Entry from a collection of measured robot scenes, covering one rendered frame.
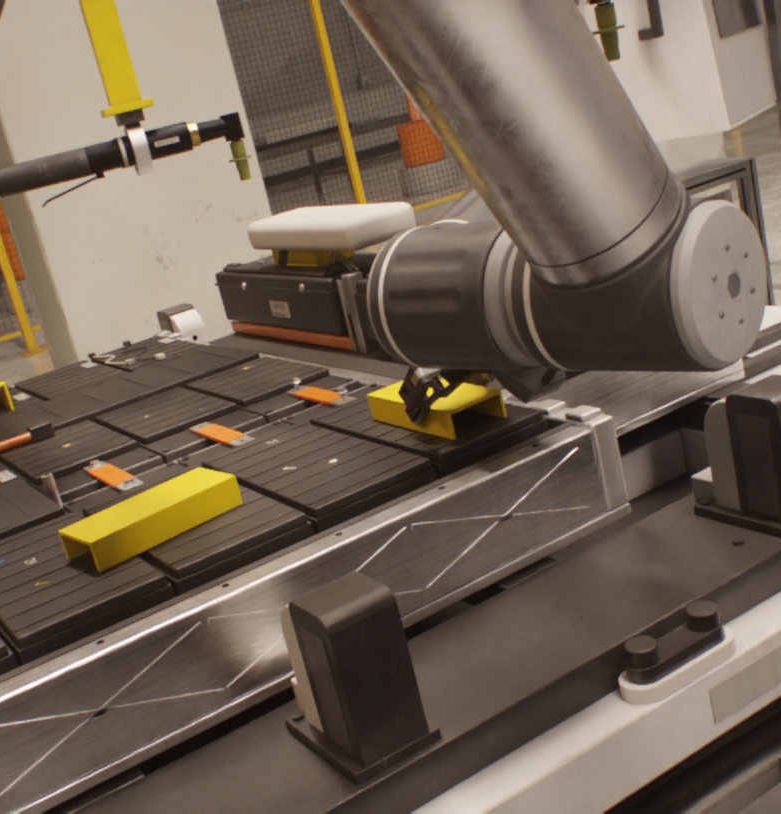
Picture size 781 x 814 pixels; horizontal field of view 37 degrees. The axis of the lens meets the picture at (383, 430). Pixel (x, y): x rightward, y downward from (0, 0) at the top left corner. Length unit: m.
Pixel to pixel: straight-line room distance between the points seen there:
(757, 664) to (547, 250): 0.50
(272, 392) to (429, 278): 0.77
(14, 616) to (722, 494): 0.68
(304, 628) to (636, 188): 0.41
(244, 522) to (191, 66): 5.07
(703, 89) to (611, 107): 3.29
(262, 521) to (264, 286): 0.88
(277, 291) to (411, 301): 1.06
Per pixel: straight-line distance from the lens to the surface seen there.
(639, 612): 1.06
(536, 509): 1.15
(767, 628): 1.09
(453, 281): 0.81
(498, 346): 0.81
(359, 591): 0.88
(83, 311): 5.84
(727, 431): 1.17
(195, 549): 1.08
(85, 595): 1.06
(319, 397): 1.48
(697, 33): 3.95
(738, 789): 1.61
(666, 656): 1.01
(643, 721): 1.00
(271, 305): 1.93
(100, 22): 1.99
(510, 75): 0.63
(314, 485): 1.15
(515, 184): 0.67
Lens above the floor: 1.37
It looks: 17 degrees down
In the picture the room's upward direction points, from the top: 14 degrees counter-clockwise
